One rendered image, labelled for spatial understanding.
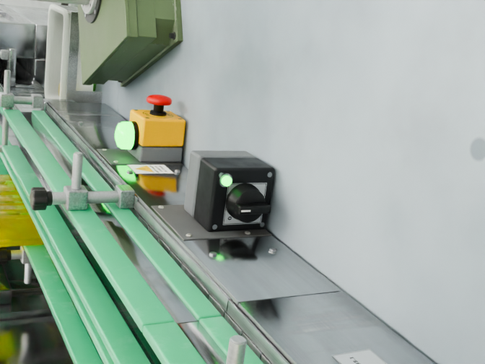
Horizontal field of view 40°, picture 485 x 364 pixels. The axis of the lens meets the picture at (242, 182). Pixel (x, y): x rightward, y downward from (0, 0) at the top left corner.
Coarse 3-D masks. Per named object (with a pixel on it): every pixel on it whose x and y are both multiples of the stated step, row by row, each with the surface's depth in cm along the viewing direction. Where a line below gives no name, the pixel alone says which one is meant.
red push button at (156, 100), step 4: (148, 96) 105; (152, 96) 104; (156, 96) 104; (160, 96) 105; (164, 96) 105; (148, 100) 104; (152, 100) 104; (156, 100) 103; (160, 100) 104; (164, 100) 104; (168, 100) 104; (156, 104) 104; (160, 104) 104; (164, 104) 104; (168, 104) 104; (156, 108) 105; (160, 108) 105; (160, 112) 105
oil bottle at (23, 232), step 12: (0, 216) 110; (12, 216) 111; (24, 216) 111; (0, 228) 110; (12, 228) 111; (24, 228) 112; (0, 240) 111; (12, 240) 112; (24, 240) 112; (36, 240) 113
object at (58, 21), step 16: (48, 16) 154; (64, 16) 140; (48, 32) 155; (64, 32) 140; (48, 48) 156; (64, 48) 141; (48, 64) 157; (64, 64) 142; (48, 80) 158; (64, 80) 143; (48, 96) 158; (64, 96) 145
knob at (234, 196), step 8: (240, 184) 79; (248, 184) 79; (232, 192) 78; (240, 192) 77; (248, 192) 77; (256, 192) 78; (232, 200) 78; (240, 200) 77; (248, 200) 77; (256, 200) 78; (264, 200) 79; (232, 208) 78; (240, 208) 76; (248, 208) 76; (256, 208) 77; (264, 208) 77; (232, 216) 79; (240, 216) 78; (248, 216) 78; (256, 216) 79
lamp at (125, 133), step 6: (120, 126) 103; (126, 126) 103; (132, 126) 103; (138, 126) 104; (120, 132) 103; (126, 132) 103; (132, 132) 103; (138, 132) 103; (120, 138) 103; (126, 138) 103; (132, 138) 103; (138, 138) 103; (120, 144) 104; (126, 144) 103; (132, 144) 104
